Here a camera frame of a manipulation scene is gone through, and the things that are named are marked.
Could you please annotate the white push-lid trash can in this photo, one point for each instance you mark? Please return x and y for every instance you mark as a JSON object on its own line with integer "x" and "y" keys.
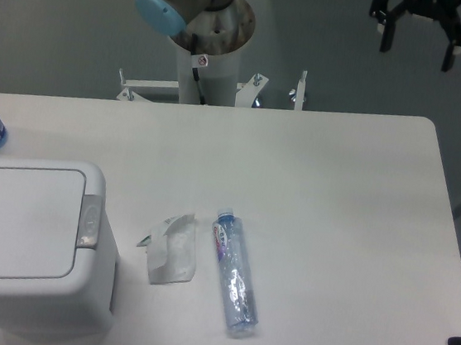
{"x": 58, "y": 255}

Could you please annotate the clear empty plastic bottle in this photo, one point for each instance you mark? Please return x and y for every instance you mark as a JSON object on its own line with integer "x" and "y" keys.
{"x": 239, "y": 304}

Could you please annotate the torn white plastic wrapper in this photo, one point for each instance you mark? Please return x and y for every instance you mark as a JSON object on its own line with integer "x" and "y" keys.
{"x": 170, "y": 250}

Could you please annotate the white metal base frame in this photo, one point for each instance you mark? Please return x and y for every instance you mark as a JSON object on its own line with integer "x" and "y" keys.
{"x": 247, "y": 95}

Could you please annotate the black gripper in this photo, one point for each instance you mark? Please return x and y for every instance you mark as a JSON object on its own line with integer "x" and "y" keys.
{"x": 443, "y": 11}

